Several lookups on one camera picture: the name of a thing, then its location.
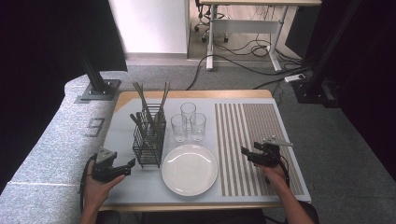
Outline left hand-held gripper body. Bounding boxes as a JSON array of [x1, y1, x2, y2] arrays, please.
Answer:
[[91, 147, 126, 184]]

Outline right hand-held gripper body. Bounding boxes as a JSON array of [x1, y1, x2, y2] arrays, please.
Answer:
[[254, 135, 294, 168]]

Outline black wire cutlery basket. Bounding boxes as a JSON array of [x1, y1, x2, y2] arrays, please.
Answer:
[[132, 104, 167, 169]]

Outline clear drinking glass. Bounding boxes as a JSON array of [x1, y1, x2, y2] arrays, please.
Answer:
[[190, 112, 207, 143], [170, 113, 188, 144], [180, 102, 197, 132]]

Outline white plate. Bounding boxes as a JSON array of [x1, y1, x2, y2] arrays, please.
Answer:
[[161, 144, 219, 197]]

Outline metal fork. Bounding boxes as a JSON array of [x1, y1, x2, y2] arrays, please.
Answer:
[[139, 83, 147, 111]]

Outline person's right hand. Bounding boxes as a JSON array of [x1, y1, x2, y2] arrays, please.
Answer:
[[256, 161, 290, 191]]

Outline person's left hand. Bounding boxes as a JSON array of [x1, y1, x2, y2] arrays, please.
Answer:
[[83, 161, 126, 203]]

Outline light grey table cover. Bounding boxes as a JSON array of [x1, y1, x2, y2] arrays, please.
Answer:
[[92, 96, 312, 205]]

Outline striped woven placemat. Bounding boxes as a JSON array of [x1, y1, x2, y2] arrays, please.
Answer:
[[214, 102, 305, 198]]

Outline grey metal utensil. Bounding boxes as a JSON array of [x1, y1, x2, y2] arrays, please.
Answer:
[[132, 81, 155, 125]]

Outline white power strip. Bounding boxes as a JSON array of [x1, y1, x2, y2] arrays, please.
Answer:
[[284, 73, 307, 84]]

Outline black metal stand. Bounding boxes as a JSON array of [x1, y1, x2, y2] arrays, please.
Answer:
[[292, 0, 363, 109]]

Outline person's lap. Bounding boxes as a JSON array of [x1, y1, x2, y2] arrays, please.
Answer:
[[95, 201, 320, 224]]

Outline white-legged desk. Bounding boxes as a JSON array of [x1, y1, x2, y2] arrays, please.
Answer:
[[199, 0, 323, 73]]

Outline black office chair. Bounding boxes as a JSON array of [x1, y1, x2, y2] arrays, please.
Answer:
[[193, 0, 231, 44]]

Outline black curtain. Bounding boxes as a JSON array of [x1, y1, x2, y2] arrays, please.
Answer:
[[0, 0, 129, 190], [284, 0, 396, 174]]

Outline white partition panel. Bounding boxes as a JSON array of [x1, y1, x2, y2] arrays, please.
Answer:
[[107, 0, 191, 55]]

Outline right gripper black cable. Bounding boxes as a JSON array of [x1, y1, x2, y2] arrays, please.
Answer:
[[277, 155, 291, 189]]

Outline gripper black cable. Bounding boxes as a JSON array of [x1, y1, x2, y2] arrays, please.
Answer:
[[277, 155, 291, 189], [78, 153, 98, 216]]

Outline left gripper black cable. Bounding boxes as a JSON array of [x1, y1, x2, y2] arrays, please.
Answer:
[[78, 153, 98, 216]]

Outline black floor cable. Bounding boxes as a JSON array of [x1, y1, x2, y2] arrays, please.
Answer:
[[186, 54, 309, 91], [252, 77, 288, 91]]

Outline black post with base plate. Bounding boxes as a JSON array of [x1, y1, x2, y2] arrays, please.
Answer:
[[76, 43, 122, 102]]

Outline black cable bundle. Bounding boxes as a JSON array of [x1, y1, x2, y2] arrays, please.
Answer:
[[213, 6, 304, 68]]

